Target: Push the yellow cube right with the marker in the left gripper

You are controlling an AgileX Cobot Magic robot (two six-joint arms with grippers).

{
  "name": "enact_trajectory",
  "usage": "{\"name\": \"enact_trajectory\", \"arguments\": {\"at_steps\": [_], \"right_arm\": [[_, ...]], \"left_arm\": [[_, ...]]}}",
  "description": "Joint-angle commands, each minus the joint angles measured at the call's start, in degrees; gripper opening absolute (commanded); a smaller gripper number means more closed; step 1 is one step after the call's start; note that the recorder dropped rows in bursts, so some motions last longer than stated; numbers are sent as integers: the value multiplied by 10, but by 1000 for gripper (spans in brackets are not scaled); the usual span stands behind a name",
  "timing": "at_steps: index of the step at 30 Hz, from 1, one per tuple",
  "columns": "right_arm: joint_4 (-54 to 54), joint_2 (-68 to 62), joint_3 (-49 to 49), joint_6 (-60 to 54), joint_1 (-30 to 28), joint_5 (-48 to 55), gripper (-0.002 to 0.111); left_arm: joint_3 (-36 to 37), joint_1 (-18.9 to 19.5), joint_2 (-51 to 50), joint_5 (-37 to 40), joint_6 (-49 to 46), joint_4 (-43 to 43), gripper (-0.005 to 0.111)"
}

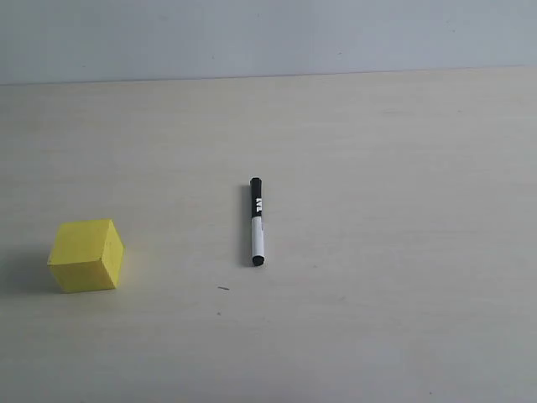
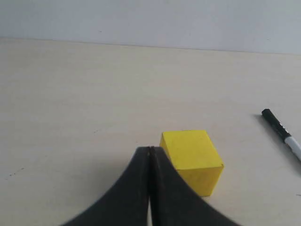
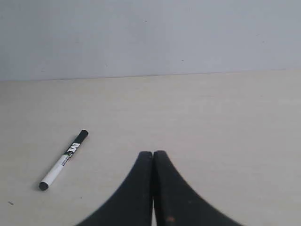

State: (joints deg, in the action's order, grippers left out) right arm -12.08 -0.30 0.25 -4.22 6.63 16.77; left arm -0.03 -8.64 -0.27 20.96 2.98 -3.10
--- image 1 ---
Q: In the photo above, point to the black and white marker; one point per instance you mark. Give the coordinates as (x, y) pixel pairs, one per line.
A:
(257, 234)

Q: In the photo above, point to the yellow cube block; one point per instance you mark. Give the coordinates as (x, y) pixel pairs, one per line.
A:
(86, 256)

